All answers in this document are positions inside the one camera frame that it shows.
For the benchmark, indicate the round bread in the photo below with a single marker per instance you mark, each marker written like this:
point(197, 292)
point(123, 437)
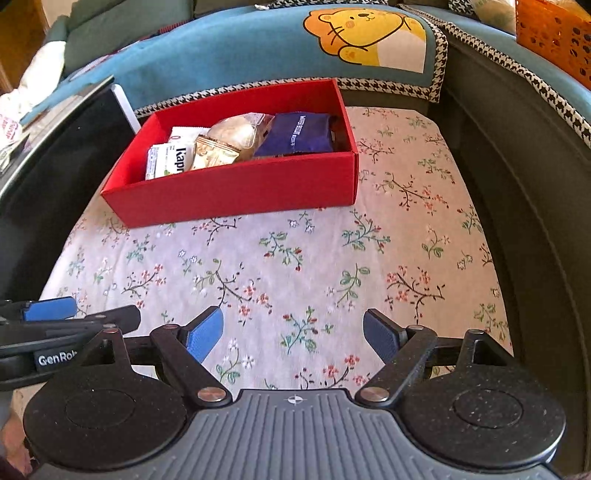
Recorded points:
point(244, 133)

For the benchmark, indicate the silver Weilong snack packet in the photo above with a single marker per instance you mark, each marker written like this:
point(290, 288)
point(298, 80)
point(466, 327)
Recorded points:
point(185, 136)

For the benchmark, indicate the floral tablecloth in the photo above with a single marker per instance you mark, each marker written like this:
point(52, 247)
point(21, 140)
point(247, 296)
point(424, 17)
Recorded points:
point(293, 286)

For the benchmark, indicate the white printed plastic bag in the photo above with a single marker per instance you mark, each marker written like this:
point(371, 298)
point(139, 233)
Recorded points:
point(500, 14)

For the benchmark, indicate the red cardboard box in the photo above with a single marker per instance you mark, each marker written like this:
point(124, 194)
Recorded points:
point(255, 186)

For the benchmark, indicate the black side table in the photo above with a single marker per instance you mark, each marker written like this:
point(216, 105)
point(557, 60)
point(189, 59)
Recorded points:
point(49, 178)

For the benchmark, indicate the Kaprons wafer packet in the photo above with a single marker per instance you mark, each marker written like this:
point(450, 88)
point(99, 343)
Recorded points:
point(168, 159)

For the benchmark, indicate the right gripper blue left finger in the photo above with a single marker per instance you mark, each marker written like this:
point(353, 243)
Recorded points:
point(203, 333)

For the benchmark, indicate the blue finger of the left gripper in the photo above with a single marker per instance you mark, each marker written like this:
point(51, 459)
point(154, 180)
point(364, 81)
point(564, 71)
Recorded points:
point(126, 319)
point(55, 309)

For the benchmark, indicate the blue lion sofa cover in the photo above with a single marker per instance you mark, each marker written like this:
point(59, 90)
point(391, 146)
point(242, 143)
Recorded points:
point(246, 47)

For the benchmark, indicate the brown biscuit packet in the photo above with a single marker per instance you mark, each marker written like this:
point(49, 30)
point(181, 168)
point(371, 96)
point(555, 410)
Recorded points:
point(211, 153)

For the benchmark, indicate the white cloth on sofa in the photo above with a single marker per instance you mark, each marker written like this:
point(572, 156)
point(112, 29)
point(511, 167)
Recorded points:
point(42, 75)

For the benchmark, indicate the red white plastic bag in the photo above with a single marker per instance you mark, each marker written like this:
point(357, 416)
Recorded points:
point(14, 107)

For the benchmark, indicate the orange plastic basket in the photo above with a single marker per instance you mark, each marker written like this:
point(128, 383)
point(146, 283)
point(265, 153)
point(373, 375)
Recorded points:
point(558, 31)

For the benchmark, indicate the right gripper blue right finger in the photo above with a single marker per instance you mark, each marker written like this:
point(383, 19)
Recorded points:
point(384, 336)

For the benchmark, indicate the blue wafer biscuit packet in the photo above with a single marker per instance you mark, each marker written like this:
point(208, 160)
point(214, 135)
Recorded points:
point(297, 133)

